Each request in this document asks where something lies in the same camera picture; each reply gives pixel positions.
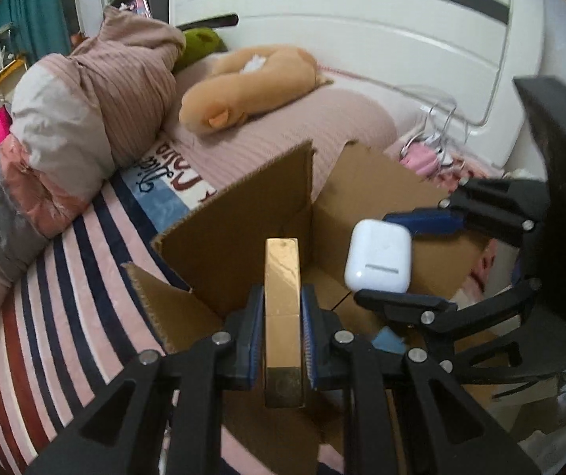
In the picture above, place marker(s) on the gold rectangular box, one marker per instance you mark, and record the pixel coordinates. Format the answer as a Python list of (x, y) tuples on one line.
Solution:
[(283, 307)]

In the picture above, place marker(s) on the pink knitted blanket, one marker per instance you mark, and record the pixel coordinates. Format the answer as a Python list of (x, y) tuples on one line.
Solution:
[(287, 118)]

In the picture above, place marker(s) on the white earbuds case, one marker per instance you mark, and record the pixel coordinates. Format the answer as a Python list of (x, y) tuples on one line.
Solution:
[(378, 257)]

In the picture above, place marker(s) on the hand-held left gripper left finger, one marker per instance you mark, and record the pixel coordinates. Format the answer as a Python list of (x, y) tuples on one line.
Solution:
[(256, 341)]

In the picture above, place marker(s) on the green plush toy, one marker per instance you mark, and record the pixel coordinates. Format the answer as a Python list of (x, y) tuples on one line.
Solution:
[(198, 47)]

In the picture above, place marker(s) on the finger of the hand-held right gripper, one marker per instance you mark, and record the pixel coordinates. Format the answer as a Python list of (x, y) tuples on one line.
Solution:
[(401, 309), (426, 221)]

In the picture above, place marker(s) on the orange plush toy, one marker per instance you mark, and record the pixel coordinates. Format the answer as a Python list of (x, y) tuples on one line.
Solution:
[(243, 89)]

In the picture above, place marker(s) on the pink garment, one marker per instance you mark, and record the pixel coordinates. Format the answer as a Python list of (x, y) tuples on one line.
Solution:
[(426, 161)]

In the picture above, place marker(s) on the pink and grey quilt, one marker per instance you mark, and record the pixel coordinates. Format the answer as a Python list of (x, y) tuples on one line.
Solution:
[(65, 133)]

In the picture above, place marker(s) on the striped blanket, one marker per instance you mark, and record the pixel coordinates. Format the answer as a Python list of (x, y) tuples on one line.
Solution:
[(65, 316)]

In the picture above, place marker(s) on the printed blue and white cloth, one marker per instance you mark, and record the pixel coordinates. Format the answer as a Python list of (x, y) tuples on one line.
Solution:
[(169, 178)]

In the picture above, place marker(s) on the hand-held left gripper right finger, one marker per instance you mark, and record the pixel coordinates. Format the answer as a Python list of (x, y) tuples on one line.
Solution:
[(309, 341)]

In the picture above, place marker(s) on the light blue item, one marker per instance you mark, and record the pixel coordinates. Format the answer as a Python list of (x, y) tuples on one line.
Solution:
[(388, 340)]

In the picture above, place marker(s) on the teal curtain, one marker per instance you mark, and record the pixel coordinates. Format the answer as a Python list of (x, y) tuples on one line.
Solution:
[(30, 15)]

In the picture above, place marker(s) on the brown cardboard box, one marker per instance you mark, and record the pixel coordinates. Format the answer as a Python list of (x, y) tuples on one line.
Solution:
[(243, 237)]

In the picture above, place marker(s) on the white clothes hanger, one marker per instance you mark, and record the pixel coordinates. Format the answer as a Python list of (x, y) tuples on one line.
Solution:
[(419, 133), (453, 131)]

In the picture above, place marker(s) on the white bed headboard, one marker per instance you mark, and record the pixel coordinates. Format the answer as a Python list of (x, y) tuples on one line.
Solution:
[(362, 34)]

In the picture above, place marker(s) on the yellow frame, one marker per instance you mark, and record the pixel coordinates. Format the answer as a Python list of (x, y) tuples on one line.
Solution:
[(0, 76)]

